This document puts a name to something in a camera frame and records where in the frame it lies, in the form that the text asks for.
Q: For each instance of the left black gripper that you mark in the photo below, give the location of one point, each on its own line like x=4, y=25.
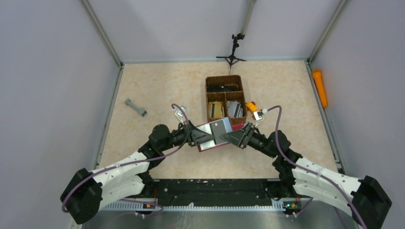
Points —
x=192, y=135

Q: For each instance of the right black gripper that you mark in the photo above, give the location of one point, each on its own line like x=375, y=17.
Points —
x=248, y=136

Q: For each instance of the red leather card holder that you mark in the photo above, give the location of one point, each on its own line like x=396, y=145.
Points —
x=229, y=128

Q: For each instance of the grey black credit card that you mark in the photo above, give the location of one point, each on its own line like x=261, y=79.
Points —
x=218, y=128

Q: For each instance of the gold credit card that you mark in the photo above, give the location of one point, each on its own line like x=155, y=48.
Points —
x=215, y=109

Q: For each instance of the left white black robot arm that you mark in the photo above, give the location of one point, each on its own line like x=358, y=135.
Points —
x=89, y=191

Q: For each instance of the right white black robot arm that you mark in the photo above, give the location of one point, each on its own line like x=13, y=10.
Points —
x=364, y=199

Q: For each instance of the gold cards pile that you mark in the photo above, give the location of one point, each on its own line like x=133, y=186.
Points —
x=221, y=112

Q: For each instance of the black cards pile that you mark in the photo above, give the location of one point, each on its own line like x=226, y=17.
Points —
x=222, y=88

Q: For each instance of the orange yellow toy car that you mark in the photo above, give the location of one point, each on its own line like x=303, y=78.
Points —
x=251, y=107

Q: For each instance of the brown woven divided basket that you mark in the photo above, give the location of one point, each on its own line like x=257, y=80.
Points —
x=222, y=98

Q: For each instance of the grey toy block bar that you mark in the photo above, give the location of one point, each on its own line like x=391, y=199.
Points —
x=142, y=112

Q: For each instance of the orange flashlight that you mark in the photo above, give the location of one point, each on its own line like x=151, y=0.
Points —
x=317, y=77

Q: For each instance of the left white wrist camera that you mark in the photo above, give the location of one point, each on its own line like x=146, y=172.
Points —
x=179, y=113

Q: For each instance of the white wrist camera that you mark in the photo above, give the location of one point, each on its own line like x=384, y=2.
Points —
x=179, y=113
x=259, y=116

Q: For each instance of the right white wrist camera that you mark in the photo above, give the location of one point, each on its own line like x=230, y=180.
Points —
x=259, y=116

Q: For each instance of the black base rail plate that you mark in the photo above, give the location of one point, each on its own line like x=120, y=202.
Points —
x=217, y=192

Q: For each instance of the black camera tripod stand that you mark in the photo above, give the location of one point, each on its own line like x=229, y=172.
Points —
x=232, y=59

